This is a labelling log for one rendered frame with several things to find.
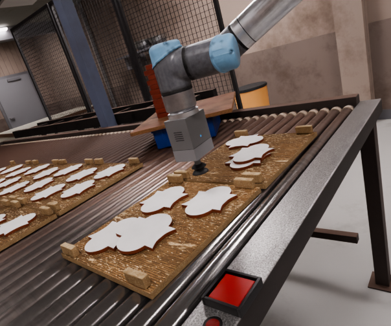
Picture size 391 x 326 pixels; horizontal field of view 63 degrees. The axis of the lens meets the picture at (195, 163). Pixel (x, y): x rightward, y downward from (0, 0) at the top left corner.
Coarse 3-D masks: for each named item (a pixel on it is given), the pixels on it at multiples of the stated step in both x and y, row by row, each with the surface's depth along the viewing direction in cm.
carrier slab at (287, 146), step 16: (224, 144) 129; (272, 144) 113; (288, 144) 108; (304, 144) 104; (208, 160) 115; (224, 160) 111; (272, 160) 98; (288, 160) 95; (192, 176) 105; (208, 176) 101; (224, 176) 97; (240, 176) 94; (272, 176) 88
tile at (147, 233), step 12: (156, 216) 80; (168, 216) 79; (132, 228) 77; (144, 228) 76; (156, 228) 75; (168, 228) 74; (120, 240) 73; (132, 240) 72; (144, 240) 72; (156, 240) 71; (120, 252) 70; (132, 252) 69
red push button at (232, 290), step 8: (224, 280) 55; (232, 280) 55; (240, 280) 54; (248, 280) 54; (216, 288) 54; (224, 288) 53; (232, 288) 53; (240, 288) 52; (248, 288) 52; (208, 296) 53; (216, 296) 52; (224, 296) 52; (232, 296) 51; (240, 296) 51; (232, 304) 50
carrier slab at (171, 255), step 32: (192, 192) 93; (256, 192) 82; (192, 224) 75; (224, 224) 72; (64, 256) 79; (96, 256) 73; (128, 256) 70; (160, 256) 66; (192, 256) 65; (160, 288) 58
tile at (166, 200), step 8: (160, 192) 97; (168, 192) 95; (176, 192) 93; (184, 192) 94; (152, 200) 93; (160, 200) 91; (168, 200) 90; (176, 200) 88; (144, 208) 89; (152, 208) 87; (160, 208) 86; (168, 208) 86
